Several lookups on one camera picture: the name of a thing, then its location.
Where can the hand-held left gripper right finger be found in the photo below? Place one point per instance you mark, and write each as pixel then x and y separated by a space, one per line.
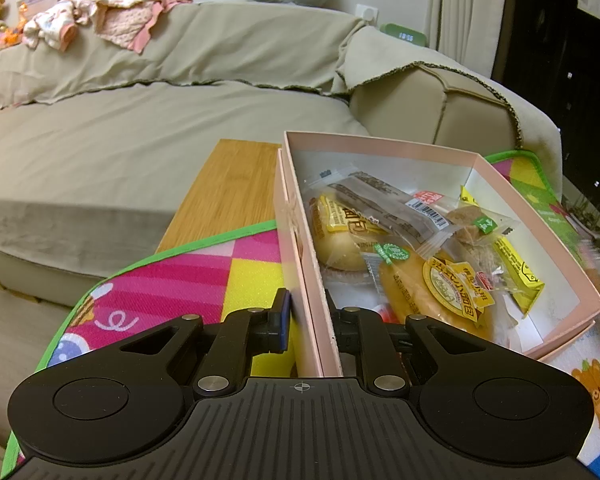
pixel 350 332

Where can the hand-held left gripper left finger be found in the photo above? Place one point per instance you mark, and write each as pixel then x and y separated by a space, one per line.
pixel 283 321

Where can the bread packet with yellow label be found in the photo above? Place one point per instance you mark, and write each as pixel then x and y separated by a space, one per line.
pixel 337 232

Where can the round yellow cake packet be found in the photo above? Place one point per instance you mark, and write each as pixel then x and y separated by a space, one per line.
pixel 455 292

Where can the clear long barcode packet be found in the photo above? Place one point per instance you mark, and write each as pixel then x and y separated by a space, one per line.
pixel 395 200

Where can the brown cake packet green label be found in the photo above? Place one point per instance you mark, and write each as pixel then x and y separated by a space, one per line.
pixel 472 232

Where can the yellow snack packet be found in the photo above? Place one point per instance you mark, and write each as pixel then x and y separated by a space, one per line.
pixel 520 270

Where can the pink cardboard box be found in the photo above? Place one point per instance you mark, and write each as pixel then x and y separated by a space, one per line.
pixel 530 220

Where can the colourful play mat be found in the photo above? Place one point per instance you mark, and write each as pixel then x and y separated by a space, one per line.
pixel 180 280

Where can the beige sofa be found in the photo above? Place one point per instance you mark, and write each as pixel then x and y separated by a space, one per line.
pixel 405 110

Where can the beige fringed sofa cover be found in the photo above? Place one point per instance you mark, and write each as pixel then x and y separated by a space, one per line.
pixel 220 45

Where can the green digital clock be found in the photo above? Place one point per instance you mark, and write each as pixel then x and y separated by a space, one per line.
pixel 404 35

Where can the pink baby garment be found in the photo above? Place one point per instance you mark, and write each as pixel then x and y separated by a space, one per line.
pixel 125 20

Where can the cream curtain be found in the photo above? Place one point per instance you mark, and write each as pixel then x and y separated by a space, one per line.
pixel 470 10

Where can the white floral baby garment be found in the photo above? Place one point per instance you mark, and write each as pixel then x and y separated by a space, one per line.
pixel 50 22

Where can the white wall socket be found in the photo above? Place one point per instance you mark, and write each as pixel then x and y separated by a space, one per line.
pixel 367 12

